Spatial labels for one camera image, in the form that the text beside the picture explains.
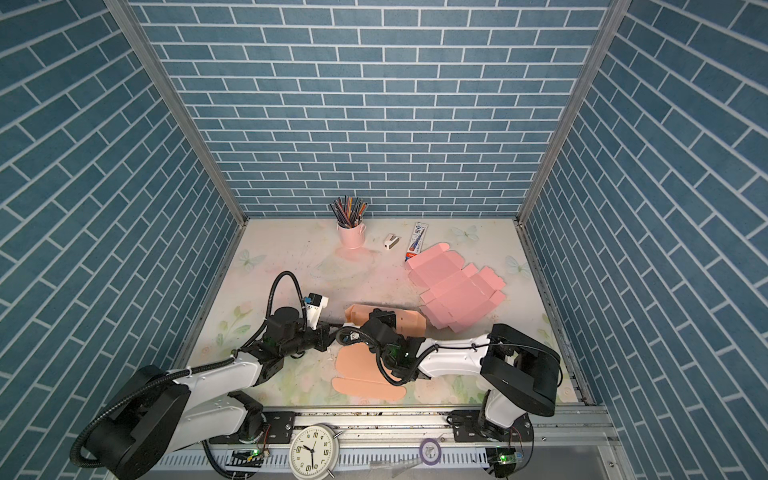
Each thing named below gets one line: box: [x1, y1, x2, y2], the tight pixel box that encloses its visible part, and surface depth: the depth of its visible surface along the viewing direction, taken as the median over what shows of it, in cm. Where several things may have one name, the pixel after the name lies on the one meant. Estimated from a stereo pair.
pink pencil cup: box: [337, 222, 367, 249], surface depth 110 cm
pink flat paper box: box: [407, 243, 506, 333], surface depth 104 cm
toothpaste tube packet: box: [404, 221, 429, 262], surface depth 114 cm
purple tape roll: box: [419, 438, 442, 466], surface depth 72 cm
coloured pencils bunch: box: [329, 195, 368, 229], surface depth 107 cm
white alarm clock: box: [288, 423, 343, 480], surface depth 68 cm
